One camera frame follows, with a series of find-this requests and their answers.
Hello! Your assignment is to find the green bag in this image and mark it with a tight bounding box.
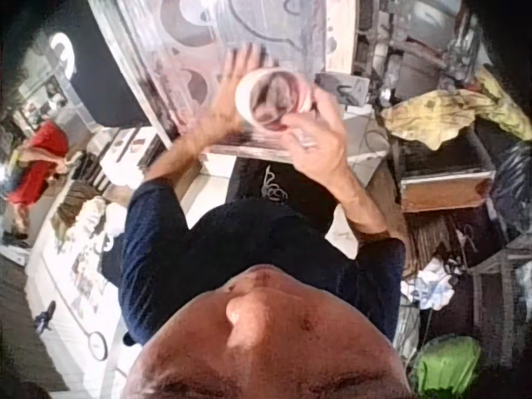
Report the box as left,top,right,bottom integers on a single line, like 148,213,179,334
413,335,484,397

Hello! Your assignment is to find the black board with white mark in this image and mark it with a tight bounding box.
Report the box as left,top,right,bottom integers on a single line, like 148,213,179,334
7,0,151,131

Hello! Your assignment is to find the blue handled tool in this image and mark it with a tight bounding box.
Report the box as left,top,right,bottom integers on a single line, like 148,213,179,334
35,299,58,334

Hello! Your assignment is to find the person's right hand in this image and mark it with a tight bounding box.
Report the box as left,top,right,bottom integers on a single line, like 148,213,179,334
281,87,351,185

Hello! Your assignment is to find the metal machine frame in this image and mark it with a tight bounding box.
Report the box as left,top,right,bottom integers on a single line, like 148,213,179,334
352,0,483,107

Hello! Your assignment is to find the white crumpled cloth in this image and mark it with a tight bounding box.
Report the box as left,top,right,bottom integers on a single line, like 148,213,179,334
405,256,456,311

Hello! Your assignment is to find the black wire loop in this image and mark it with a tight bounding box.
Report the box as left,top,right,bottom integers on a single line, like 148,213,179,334
76,323,110,362

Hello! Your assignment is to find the yellow crumpled cloth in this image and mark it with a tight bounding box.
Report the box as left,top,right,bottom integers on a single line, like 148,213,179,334
381,66,532,151

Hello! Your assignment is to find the person's left hand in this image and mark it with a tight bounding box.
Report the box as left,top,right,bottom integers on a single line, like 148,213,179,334
185,42,272,153

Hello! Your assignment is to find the heap of clutter on table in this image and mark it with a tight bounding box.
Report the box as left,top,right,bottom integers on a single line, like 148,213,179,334
52,195,120,319

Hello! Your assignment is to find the wooden box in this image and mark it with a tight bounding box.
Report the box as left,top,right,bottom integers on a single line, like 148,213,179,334
397,126,496,214

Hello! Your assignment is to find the white tape roll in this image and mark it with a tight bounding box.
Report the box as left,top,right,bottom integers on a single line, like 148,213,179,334
234,68,316,133

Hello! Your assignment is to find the red cloth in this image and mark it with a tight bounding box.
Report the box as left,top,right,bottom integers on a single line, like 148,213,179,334
7,120,71,209

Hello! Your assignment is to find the black cloth with white scribble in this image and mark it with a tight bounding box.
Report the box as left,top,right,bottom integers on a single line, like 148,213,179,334
227,156,347,219

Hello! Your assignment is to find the grey wire rack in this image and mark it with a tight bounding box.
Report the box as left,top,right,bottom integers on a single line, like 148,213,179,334
469,234,532,369

